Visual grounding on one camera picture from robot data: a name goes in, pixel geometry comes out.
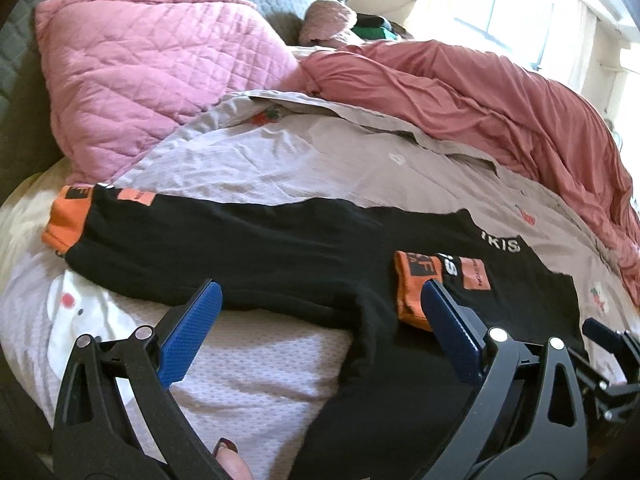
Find green and black clothes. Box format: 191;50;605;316
352;12;403;42

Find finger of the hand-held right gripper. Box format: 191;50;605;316
582;317;640;357

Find window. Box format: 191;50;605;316
440;0;628;73

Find red duvet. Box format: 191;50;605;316
285;39;640;307

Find pink quilted pillow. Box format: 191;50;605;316
34;0;301;186

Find beige printed blanket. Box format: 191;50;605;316
0;90;640;466

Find black sweater with orange cuffs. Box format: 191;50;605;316
41;185;586;480

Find person's left hand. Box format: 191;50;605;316
212;437;257;480

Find cream bed sheet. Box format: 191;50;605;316
0;170;68;286

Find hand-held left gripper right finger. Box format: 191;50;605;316
420;279;589;480

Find small dusty pink pillow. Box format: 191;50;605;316
298;0;359;49

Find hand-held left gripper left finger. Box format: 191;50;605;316
51;278;236;480

